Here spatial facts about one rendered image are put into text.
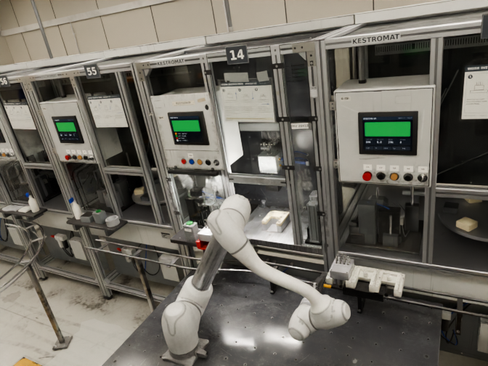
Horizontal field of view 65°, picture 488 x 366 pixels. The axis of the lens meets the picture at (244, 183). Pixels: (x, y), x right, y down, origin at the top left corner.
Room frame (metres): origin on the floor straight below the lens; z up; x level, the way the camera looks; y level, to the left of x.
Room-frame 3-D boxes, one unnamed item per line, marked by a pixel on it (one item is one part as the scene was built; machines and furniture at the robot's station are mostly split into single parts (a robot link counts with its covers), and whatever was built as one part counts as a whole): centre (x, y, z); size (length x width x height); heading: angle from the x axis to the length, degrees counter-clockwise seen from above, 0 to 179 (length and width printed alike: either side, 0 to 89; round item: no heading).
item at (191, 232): (2.18, 0.38, 0.97); 0.08 x 0.08 x 0.12; 59
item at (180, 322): (1.49, 0.43, 0.85); 0.18 x 0.16 x 0.22; 164
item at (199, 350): (1.47, 0.41, 0.71); 0.22 x 0.18 x 0.06; 59
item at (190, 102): (2.32, 0.23, 1.60); 0.42 x 0.29 x 0.46; 59
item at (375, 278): (1.57, -0.53, 0.84); 0.36 x 0.14 x 0.10; 59
